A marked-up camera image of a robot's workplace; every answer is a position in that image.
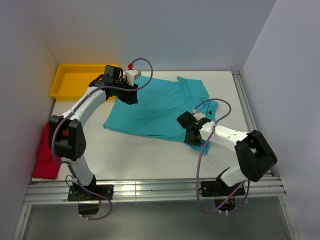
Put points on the yellow plastic tray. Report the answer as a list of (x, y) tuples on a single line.
[(72, 80)]

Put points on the red t shirt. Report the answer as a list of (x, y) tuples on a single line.
[(45, 166)]

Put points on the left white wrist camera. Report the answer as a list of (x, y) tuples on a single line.
[(131, 75)]

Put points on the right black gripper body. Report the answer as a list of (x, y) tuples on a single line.
[(187, 133)]

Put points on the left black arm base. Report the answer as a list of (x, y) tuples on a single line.
[(90, 197)]

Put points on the teal t shirt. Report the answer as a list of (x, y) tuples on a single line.
[(159, 105)]

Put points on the right side aluminium rail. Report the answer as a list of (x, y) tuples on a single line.
[(250, 120)]

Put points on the front aluminium rail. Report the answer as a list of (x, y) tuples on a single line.
[(55, 193)]

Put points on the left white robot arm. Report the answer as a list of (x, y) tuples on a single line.
[(67, 140)]

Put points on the aluminium rail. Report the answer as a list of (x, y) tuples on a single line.
[(55, 193), (250, 120)]

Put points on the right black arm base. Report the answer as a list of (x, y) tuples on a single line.
[(213, 188)]

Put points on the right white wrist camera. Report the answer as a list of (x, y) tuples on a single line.
[(198, 115)]

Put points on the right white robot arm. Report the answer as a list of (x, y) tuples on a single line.
[(228, 138)]

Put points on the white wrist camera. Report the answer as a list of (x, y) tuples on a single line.
[(131, 75), (198, 115)]

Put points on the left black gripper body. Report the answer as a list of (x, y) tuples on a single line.
[(122, 92)]

